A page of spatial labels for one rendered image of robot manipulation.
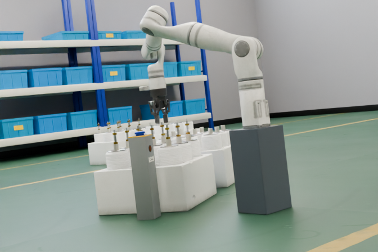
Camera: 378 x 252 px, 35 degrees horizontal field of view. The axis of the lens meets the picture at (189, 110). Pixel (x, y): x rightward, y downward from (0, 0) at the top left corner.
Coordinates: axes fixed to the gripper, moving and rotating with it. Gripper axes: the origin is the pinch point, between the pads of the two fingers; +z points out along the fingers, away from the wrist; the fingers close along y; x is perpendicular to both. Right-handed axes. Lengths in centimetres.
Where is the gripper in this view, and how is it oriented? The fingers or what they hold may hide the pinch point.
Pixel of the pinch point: (161, 120)
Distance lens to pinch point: 268.1
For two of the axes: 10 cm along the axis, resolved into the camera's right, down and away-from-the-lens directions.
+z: 1.2, 9.9, 0.1
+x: -8.6, 1.0, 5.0
